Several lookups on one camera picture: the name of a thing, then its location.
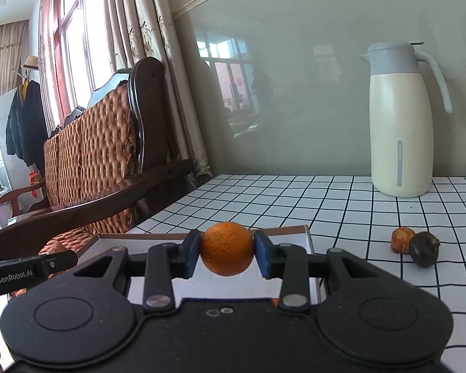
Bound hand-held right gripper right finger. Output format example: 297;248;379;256
254;229;382;314

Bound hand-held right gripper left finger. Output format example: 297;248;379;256
74;229;201;312

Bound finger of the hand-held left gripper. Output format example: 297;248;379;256
43;250;79;278

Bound brown cardboard box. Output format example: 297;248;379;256
86;224;324;308

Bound deep orange mandarin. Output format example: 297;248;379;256
200;221;254;276

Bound white checked tablecloth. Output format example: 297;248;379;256
126;174;466;373

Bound wooden wicker chair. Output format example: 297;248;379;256
0;56;194;267

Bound small wrinkled orange fruit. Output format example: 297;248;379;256
391;227;416;255

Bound dark hanging jackets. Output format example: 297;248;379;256
5;79;49;168

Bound dark mangosteen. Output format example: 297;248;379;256
409;232;441;268

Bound cream and grey thermos jug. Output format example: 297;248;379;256
358;41;453;198

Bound beige patterned curtain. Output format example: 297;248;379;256
101;0;215;187

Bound window with red frame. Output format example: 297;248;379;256
53;0;119;127

